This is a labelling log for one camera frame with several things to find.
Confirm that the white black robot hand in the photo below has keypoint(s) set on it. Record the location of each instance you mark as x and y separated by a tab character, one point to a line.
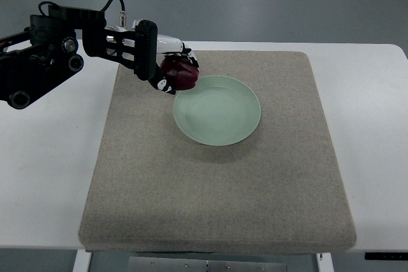
142	50

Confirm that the dark red apple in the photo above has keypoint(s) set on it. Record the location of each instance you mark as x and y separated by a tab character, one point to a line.
180	72

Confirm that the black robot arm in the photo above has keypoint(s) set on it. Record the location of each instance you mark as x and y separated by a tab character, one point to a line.
44	55

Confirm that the light green plate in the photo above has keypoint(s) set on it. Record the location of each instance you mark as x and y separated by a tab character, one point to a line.
218	111

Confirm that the beige fabric mat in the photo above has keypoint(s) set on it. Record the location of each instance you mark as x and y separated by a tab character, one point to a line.
279	191

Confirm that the black table control panel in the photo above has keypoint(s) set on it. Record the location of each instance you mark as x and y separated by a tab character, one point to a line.
386	256

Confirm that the grey metal base plate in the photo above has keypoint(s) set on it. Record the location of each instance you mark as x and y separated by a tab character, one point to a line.
149	264

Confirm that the white table leg frame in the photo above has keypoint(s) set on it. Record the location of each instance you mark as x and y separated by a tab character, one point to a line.
82	261

